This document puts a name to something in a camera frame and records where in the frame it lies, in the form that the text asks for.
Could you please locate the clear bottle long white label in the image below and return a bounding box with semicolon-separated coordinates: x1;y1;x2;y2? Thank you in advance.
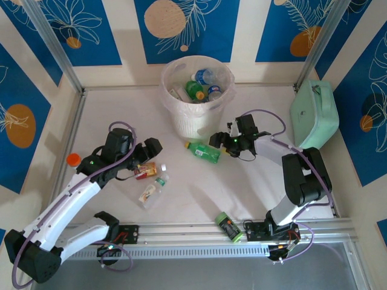
169;88;190;102

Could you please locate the base connector wire bundle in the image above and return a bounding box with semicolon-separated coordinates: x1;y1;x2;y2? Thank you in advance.
267;243;299;262
96;241;123;257

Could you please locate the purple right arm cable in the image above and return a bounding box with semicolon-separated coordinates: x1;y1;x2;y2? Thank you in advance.
240;109;335;264

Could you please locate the grey slotted cable duct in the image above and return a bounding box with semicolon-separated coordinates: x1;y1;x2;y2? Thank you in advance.
62;246;272;261

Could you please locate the green bottle yellow cap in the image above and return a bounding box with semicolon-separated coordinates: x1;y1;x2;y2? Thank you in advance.
184;80;206;100
184;141;222;164

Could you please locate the green canister black label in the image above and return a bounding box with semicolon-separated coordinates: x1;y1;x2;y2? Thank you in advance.
214;211;244;244

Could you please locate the aluminium frame post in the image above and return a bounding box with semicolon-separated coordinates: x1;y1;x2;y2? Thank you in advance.
294;0;353;88
22;0;84;94

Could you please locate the white plastic bin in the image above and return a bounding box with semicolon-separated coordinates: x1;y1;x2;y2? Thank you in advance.
160;56;236;140

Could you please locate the clear bottle round logo label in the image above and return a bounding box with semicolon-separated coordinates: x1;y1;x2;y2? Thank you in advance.
207;85;224;103

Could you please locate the clear bottle cartoon label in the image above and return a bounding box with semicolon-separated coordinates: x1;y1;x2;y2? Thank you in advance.
138;172;171;210

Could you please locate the blue label bottle white cap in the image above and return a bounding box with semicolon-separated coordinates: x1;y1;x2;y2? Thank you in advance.
195;68;217;86

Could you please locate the mint green zip case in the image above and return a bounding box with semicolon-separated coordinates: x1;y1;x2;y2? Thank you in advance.
289;79;340;149

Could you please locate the grey metal panel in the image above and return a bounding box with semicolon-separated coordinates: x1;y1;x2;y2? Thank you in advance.
18;241;371;290

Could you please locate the long aluminium base rail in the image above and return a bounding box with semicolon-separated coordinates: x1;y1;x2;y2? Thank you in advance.
25;216;359;249

